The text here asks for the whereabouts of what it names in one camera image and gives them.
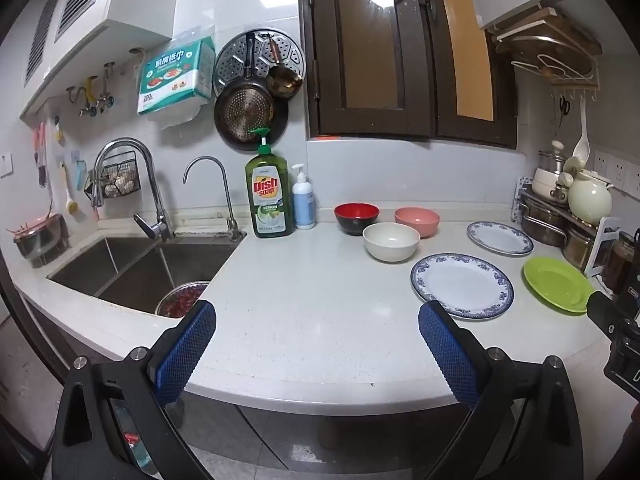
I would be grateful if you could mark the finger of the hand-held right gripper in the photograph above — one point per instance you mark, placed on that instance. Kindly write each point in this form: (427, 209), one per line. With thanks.
(602, 312)

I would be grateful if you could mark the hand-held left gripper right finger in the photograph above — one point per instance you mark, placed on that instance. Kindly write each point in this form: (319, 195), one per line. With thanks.
(450, 355)

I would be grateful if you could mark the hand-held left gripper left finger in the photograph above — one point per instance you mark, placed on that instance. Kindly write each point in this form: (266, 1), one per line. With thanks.
(185, 352)

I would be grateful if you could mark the small blue floral plate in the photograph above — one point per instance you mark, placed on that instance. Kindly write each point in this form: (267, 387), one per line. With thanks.
(500, 237)

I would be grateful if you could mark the red and black bowl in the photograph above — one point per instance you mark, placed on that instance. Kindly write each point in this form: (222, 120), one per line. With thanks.
(356, 217)

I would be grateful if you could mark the dark glass jar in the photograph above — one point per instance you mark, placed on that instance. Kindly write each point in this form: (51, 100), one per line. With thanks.
(617, 265)

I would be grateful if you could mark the green plate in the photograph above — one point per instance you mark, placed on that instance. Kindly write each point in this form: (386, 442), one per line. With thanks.
(557, 285)

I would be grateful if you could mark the steel colander with red food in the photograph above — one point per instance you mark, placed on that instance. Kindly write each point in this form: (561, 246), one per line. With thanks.
(182, 297)

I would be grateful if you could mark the small steel pot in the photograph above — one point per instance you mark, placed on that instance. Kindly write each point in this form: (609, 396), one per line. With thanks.
(577, 250)

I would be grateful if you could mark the large blue floral plate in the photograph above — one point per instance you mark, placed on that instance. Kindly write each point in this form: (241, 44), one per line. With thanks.
(462, 285)

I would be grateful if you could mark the steel double sink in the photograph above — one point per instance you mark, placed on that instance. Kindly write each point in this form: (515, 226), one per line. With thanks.
(125, 270)

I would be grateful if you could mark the large steel pot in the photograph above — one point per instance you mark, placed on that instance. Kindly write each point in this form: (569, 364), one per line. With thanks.
(542, 225)

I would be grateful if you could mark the cream ceramic kettle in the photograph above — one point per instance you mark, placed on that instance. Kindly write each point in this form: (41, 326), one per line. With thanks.
(590, 200)

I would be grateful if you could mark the white bowl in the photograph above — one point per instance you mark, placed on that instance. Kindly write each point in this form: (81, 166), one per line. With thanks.
(391, 242)

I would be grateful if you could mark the pink bowl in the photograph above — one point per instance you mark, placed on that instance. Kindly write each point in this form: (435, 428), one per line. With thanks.
(417, 222)

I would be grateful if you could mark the white pot rack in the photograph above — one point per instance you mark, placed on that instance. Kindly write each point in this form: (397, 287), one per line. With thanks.
(520, 200)

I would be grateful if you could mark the thin chrome water faucet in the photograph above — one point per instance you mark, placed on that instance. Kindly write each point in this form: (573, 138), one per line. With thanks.
(227, 200)

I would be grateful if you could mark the tall chrome kitchen faucet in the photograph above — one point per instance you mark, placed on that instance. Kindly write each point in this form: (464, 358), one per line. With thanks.
(157, 195)

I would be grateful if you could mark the white ladle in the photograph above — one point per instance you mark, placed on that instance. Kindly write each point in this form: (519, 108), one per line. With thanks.
(581, 142)

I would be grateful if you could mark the green dish soap bottle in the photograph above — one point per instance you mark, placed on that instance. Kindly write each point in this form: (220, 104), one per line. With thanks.
(270, 195)

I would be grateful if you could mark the white blue pump bottle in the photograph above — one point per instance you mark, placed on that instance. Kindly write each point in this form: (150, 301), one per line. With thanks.
(303, 205)

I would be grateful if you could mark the yellow headed dish brush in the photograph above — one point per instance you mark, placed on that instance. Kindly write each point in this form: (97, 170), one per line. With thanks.
(68, 195)

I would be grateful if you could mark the black scissors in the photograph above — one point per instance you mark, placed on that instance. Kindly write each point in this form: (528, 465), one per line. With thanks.
(564, 107)

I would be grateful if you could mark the pink hanging utensils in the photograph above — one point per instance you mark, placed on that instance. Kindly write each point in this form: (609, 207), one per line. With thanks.
(41, 155)

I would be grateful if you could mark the black frying pan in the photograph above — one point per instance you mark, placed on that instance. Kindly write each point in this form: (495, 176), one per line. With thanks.
(250, 112)

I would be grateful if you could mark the paper towel pack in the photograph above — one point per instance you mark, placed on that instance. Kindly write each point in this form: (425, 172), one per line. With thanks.
(172, 77)

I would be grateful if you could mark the brass ladle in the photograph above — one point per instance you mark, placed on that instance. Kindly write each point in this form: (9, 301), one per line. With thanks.
(285, 81)

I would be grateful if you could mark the round steel steamer plate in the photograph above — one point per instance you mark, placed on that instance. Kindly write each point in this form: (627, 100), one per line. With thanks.
(290, 52)

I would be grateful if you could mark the white wall outlet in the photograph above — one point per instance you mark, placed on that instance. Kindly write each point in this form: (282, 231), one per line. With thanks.
(607, 165)

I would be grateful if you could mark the white wall switch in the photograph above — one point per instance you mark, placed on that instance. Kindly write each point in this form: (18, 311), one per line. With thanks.
(6, 164)

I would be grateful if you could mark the wall shelf with cutting boards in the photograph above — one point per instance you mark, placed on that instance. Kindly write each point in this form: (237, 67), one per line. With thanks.
(550, 37)

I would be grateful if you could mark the yellow wall hook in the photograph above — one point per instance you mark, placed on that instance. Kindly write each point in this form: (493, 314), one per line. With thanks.
(91, 87)

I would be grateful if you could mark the dark wooden window frame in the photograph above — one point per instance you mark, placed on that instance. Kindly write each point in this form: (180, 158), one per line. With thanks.
(320, 60)

